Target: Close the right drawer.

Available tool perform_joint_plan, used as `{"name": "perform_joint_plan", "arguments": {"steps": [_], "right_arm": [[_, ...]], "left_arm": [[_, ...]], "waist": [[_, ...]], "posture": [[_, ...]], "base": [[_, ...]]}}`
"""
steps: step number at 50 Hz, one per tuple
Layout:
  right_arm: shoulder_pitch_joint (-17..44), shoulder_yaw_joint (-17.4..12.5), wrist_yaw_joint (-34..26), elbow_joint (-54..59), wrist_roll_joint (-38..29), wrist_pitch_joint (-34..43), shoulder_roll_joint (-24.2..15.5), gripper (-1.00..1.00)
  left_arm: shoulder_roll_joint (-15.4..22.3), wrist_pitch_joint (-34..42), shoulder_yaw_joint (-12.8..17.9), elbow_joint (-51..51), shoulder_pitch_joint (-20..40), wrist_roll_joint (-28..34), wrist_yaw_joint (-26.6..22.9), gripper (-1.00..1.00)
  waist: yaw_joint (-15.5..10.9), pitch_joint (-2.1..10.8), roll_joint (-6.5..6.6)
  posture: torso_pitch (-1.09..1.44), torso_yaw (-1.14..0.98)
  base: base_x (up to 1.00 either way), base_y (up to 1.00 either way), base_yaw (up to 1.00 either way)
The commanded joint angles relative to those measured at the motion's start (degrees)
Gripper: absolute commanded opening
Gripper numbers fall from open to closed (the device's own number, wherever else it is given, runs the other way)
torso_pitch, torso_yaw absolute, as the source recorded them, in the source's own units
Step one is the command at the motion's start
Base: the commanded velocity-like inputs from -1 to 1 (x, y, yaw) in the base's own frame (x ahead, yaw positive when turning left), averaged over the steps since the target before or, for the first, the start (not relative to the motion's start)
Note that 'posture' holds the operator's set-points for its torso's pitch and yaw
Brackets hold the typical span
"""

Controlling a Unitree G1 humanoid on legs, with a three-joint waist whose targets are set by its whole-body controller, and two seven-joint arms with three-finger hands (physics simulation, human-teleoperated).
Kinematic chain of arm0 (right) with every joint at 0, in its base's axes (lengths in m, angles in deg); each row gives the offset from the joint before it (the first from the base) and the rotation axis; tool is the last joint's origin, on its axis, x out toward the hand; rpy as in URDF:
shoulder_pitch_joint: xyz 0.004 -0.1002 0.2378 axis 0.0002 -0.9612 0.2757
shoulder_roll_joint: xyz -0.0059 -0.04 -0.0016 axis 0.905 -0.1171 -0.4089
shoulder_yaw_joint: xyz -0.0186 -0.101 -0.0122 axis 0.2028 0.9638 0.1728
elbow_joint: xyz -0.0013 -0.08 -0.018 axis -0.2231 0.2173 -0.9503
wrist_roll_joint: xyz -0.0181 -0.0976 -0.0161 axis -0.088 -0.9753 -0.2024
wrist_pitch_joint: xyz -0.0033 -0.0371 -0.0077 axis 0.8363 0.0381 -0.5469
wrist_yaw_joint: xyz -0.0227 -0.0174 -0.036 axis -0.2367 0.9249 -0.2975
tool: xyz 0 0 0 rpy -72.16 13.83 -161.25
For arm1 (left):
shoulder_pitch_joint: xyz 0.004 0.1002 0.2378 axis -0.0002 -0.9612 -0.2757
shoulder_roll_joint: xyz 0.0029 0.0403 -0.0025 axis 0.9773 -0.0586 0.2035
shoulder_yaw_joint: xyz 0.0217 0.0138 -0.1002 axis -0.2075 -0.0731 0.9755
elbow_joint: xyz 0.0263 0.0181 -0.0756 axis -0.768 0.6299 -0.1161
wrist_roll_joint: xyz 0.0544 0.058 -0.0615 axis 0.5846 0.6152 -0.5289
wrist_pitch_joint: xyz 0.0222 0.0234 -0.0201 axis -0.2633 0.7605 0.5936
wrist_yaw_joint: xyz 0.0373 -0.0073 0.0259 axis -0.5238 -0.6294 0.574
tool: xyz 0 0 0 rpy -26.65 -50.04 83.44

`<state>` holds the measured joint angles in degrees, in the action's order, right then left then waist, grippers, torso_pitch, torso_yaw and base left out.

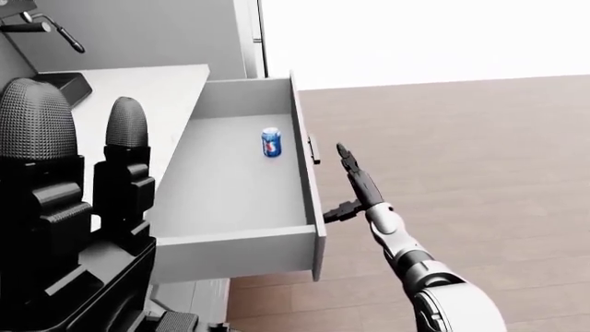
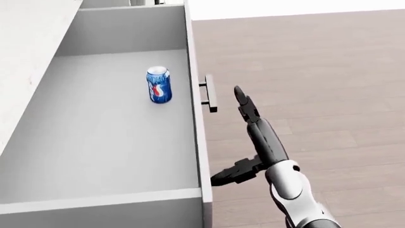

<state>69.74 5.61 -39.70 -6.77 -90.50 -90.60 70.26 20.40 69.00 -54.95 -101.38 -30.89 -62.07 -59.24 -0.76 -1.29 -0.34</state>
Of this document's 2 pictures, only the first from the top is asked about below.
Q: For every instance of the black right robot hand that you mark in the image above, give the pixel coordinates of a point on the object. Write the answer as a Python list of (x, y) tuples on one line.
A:
[(364, 186)]

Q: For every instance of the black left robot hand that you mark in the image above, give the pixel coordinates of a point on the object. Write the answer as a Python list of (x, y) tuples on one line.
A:
[(41, 166)]

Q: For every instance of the grey drawer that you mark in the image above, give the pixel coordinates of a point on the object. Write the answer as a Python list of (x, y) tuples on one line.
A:
[(239, 193)]

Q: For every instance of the black drip tray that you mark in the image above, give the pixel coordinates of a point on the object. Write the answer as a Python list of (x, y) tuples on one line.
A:
[(69, 86)]

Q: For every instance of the blue pepsi soda can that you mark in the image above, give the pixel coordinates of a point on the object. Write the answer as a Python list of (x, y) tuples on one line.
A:
[(272, 142)]

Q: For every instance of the grey espresso machine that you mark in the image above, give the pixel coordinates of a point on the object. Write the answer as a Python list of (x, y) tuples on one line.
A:
[(32, 20)]

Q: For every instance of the grey tall cabinet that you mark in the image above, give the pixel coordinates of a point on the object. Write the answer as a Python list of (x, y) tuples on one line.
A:
[(249, 38)]

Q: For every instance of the grey base cabinet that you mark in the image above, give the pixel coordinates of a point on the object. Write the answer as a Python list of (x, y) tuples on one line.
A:
[(198, 301)]

